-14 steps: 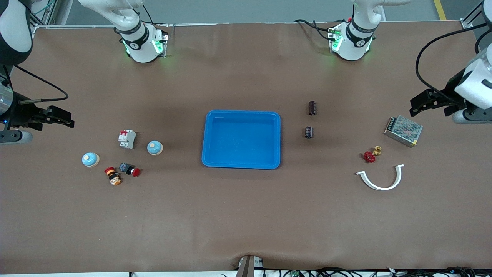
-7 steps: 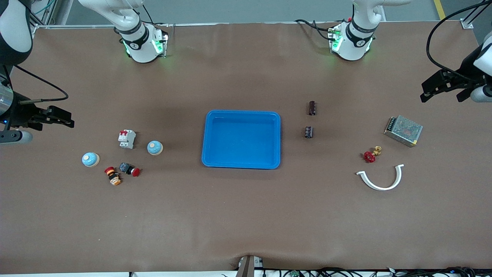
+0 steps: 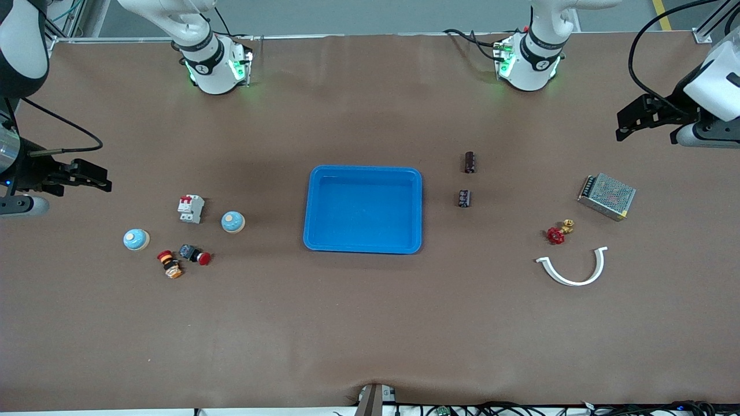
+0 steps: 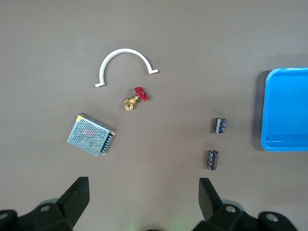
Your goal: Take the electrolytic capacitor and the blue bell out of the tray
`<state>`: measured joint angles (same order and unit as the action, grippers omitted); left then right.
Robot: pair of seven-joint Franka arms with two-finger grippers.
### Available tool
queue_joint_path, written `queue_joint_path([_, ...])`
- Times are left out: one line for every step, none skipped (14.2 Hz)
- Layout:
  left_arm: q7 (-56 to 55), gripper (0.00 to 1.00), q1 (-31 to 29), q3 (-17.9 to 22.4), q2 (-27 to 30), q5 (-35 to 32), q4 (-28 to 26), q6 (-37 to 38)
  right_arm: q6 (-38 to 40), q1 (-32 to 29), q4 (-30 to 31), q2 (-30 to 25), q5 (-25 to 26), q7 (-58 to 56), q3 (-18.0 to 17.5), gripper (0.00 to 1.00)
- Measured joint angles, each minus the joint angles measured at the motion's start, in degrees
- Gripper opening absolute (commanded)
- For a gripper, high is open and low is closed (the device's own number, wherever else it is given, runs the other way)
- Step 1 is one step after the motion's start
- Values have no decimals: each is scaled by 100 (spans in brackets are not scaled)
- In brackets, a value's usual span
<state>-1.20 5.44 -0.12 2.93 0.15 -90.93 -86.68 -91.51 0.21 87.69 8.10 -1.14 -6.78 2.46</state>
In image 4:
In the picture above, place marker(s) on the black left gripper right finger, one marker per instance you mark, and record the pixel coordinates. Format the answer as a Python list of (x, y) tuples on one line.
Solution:
[(223, 219)]

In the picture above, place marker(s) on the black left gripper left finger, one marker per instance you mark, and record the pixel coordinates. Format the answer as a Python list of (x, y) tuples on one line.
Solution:
[(60, 216)]

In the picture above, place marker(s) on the black terminal block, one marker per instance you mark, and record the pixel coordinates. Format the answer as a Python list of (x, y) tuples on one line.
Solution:
[(212, 160)]

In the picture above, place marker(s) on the metal mesh power supply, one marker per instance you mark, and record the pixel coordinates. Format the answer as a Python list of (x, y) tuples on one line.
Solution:
[(89, 134)]

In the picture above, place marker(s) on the blue plastic tray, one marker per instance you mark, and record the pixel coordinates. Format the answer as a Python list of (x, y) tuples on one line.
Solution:
[(288, 108)]

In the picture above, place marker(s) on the white curved pipe clamp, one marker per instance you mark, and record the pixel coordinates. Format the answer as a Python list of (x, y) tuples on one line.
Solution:
[(120, 51)]

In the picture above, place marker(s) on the brown table cover mat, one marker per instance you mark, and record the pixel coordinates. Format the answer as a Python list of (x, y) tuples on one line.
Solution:
[(168, 29)]

